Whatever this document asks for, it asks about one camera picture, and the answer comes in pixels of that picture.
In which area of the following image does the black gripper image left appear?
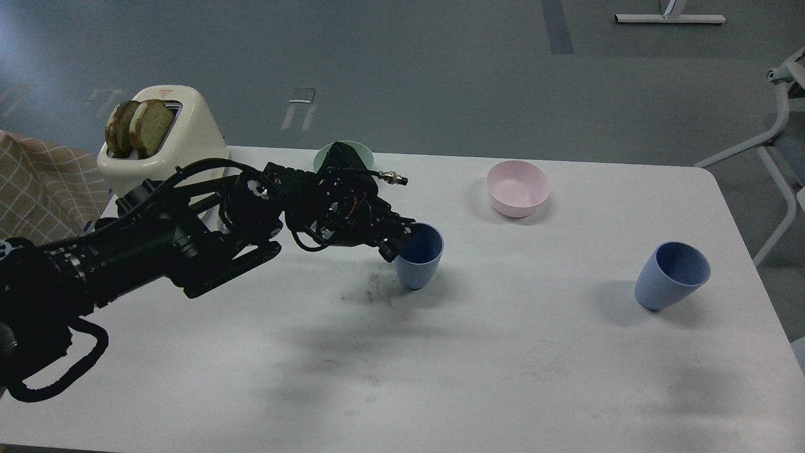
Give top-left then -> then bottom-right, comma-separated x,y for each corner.
277,166 -> 419,263

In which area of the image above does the blue cup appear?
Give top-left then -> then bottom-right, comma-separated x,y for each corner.
633,242 -> 712,312
393,223 -> 445,290

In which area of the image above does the green bowl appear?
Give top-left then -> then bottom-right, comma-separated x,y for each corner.
313,140 -> 374,172

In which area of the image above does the pink bowl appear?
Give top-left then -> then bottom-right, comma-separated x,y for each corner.
485,160 -> 552,218

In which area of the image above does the cream toaster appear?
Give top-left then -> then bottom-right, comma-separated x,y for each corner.
97,85 -> 229,197

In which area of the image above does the toast slice front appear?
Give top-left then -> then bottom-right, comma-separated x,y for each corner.
128,99 -> 174,160

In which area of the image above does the toast slice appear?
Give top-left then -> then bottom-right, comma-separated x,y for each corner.
128,99 -> 174,160
104,100 -> 140,159

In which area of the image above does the toast slice back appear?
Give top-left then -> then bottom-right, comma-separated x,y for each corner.
104,100 -> 140,159

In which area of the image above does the checkered beige cloth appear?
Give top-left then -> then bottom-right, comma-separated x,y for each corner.
1,131 -> 111,245

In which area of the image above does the white floor stand bar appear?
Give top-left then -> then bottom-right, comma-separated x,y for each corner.
613,1 -> 727,25

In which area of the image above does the white desk frame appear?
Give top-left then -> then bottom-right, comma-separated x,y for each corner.
695,49 -> 804,266

